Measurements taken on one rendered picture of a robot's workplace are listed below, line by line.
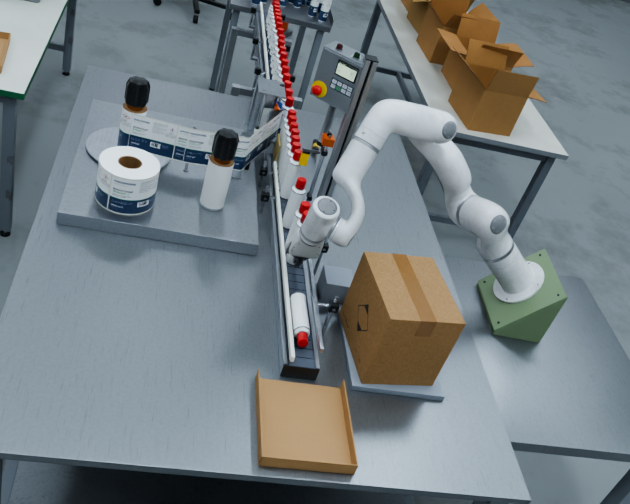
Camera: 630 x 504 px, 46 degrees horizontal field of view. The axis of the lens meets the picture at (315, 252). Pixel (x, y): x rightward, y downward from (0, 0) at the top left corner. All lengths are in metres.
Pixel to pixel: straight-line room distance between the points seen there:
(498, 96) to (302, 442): 2.60
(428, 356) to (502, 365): 0.43
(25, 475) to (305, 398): 0.98
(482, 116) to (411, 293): 2.14
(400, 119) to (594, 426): 1.16
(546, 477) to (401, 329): 1.63
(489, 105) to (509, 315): 1.74
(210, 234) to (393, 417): 0.88
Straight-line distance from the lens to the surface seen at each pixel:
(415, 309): 2.15
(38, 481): 2.64
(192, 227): 2.58
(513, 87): 4.18
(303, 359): 2.21
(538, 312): 2.69
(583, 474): 3.73
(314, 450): 2.07
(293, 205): 2.63
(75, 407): 2.04
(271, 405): 2.13
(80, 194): 2.64
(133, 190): 2.52
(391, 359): 2.21
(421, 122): 2.26
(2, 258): 3.73
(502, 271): 2.67
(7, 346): 2.17
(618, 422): 2.69
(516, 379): 2.59
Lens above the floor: 2.40
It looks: 35 degrees down
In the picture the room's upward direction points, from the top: 19 degrees clockwise
